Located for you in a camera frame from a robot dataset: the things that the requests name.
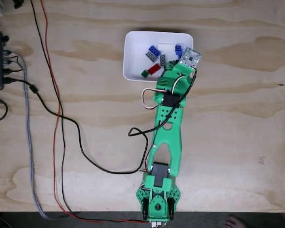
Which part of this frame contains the white servo cable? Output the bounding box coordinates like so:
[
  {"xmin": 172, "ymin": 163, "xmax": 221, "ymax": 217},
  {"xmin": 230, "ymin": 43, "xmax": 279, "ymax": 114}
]
[{"xmin": 142, "ymin": 75, "xmax": 186, "ymax": 110}]

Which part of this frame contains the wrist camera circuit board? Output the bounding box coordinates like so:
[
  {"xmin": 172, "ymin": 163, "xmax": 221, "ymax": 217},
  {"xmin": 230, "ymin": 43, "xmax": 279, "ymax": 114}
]
[{"xmin": 179, "ymin": 47, "xmax": 203, "ymax": 69}]

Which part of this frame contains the grey braided cable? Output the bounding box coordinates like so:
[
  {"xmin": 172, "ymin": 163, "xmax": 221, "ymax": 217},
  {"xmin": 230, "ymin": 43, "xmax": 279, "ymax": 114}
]
[{"xmin": 3, "ymin": 50, "xmax": 72, "ymax": 220}]

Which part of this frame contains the white plastic bin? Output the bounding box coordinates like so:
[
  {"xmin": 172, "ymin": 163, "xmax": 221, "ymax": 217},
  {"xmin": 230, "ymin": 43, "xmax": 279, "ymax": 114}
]
[{"xmin": 123, "ymin": 30, "xmax": 194, "ymax": 84}]

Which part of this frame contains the blue two-by-four lego brick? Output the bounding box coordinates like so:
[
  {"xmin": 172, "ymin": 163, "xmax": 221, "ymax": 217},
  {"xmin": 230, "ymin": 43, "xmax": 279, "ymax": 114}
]
[{"xmin": 148, "ymin": 45, "xmax": 162, "ymax": 56}]

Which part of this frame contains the person's foot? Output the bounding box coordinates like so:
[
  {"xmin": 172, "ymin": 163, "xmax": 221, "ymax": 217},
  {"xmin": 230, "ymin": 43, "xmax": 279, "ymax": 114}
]
[{"xmin": 225, "ymin": 214, "xmax": 247, "ymax": 228}]

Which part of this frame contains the thick black ferrite cable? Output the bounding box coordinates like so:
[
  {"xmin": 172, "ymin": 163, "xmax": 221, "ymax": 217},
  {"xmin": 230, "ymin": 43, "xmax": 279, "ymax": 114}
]
[{"xmin": 2, "ymin": 77, "xmax": 198, "ymax": 175}]

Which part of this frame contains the red lego brick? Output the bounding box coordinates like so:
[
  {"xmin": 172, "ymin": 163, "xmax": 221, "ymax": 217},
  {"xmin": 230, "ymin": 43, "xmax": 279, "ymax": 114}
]
[{"xmin": 147, "ymin": 63, "xmax": 162, "ymax": 76}]

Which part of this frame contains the thin black cable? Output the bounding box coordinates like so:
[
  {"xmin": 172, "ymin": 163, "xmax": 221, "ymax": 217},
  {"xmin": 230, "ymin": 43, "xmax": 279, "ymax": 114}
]
[{"xmin": 29, "ymin": 0, "xmax": 150, "ymax": 224}]

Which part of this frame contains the thin red cable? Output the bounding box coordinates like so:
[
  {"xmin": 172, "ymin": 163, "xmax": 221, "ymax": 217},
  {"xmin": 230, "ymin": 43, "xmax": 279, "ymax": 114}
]
[{"xmin": 39, "ymin": 0, "xmax": 150, "ymax": 224}]

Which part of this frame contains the white long lego plate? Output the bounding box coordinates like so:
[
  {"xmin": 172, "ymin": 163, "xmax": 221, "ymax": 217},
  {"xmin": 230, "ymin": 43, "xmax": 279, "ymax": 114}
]
[{"xmin": 157, "ymin": 42, "xmax": 177, "ymax": 50}]

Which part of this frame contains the short black hub cable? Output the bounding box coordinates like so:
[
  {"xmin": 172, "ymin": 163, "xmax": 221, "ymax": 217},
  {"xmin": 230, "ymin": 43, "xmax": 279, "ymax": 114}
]
[{"xmin": 2, "ymin": 59, "xmax": 24, "ymax": 74}]

